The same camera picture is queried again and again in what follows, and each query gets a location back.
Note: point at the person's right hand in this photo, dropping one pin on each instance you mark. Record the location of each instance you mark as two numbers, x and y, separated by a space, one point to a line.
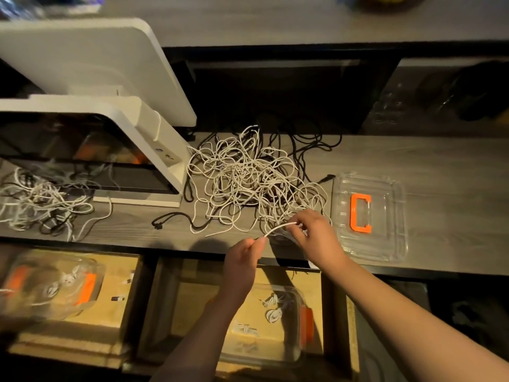
320 241

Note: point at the person's left hand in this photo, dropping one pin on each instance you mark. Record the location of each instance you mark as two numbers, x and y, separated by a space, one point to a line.
240 270

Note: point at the clear container drawer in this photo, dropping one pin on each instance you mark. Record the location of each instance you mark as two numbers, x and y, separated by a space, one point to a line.
36 270
246 350

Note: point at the person's right forearm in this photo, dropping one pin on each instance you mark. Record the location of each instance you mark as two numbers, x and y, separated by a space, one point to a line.
413 326

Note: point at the person's left forearm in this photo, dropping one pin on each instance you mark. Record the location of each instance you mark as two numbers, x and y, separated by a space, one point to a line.
195 342

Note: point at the wooden drawer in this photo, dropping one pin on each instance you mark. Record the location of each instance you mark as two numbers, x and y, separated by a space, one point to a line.
119 322
155 314

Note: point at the small white connector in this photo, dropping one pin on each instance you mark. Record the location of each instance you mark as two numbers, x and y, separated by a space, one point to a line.
129 277
118 298

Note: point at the white touchscreen monitor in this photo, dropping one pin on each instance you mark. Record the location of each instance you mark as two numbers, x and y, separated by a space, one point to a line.
151 123

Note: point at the grey wooden bar counter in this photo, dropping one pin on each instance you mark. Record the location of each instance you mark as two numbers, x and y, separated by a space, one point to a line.
278 20

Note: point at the white customer display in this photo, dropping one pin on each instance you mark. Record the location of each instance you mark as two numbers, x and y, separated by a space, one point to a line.
95 67

